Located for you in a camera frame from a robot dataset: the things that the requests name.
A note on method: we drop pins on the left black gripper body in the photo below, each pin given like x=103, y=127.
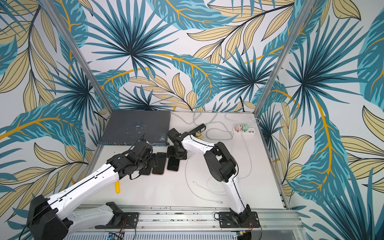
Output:
x=150, y=161

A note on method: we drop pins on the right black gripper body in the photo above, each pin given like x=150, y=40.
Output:
x=177, y=150

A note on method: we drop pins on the black smartphone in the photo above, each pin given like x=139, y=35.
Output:
x=146, y=171

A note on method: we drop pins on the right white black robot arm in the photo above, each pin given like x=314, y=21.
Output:
x=221, y=164

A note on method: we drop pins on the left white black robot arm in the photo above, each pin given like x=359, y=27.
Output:
x=55, y=217

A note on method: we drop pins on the yellow plug adapter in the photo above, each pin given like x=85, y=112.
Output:
x=199, y=136

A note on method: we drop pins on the yellow small object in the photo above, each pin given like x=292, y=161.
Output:
x=117, y=187

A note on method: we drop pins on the white power strip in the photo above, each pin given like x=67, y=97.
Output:
x=244, y=133

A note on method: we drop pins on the grey network switch box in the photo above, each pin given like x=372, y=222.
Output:
x=125, y=127

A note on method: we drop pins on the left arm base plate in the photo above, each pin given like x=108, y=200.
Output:
x=123, y=220

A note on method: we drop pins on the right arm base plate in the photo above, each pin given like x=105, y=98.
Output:
x=229, y=220

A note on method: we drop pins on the aluminium front rail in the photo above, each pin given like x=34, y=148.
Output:
x=275, y=224

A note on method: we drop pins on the left aluminium frame post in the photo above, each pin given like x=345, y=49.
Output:
x=59, y=22

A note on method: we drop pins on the aluminium frame post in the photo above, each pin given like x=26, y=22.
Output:
x=300, y=21
x=59, y=22

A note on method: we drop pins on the right aluminium frame post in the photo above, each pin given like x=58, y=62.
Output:
x=300, y=21

